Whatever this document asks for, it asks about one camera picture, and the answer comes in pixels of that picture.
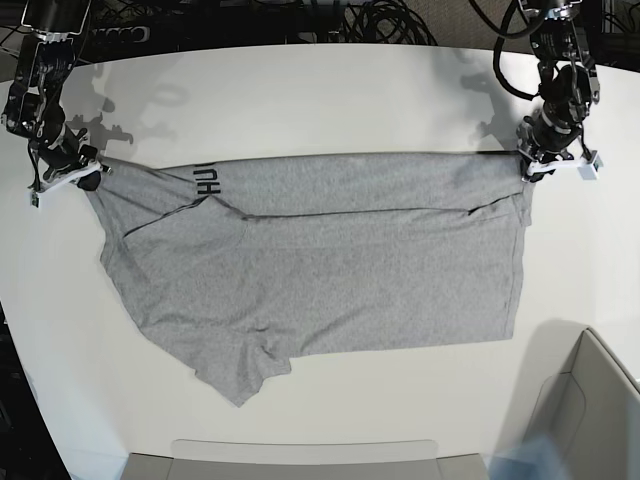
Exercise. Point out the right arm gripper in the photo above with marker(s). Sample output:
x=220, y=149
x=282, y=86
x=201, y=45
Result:
x=69, y=160

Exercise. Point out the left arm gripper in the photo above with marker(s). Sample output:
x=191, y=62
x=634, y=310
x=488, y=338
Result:
x=549, y=140

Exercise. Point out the grey T-shirt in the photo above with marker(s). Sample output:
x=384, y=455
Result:
x=236, y=268

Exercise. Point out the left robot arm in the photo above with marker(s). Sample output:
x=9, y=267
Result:
x=567, y=71

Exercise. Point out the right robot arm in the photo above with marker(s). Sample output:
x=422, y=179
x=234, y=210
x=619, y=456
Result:
x=57, y=32

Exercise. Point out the grey cardboard box right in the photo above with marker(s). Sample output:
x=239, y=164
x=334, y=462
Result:
x=585, y=423

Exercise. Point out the grey tray bottom edge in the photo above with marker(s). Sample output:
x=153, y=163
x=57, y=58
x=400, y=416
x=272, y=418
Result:
x=191, y=459

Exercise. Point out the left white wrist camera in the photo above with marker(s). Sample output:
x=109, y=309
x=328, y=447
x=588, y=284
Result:
x=590, y=165

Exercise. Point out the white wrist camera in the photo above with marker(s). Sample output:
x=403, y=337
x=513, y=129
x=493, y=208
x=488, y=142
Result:
x=35, y=197
x=590, y=165

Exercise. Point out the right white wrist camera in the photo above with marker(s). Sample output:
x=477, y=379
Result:
x=35, y=197

